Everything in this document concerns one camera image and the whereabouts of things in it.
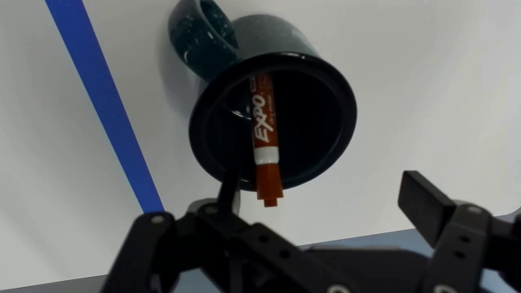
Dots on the blue tape line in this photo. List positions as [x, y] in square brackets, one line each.
[84, 48]

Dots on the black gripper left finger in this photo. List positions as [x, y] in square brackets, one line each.
[235, 256]

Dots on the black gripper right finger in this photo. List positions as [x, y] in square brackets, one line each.
[465, 239]

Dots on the red Expo marker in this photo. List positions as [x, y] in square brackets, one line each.
[266, 141]

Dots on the dark green speckled mug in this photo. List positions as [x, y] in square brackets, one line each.
[315, 105]

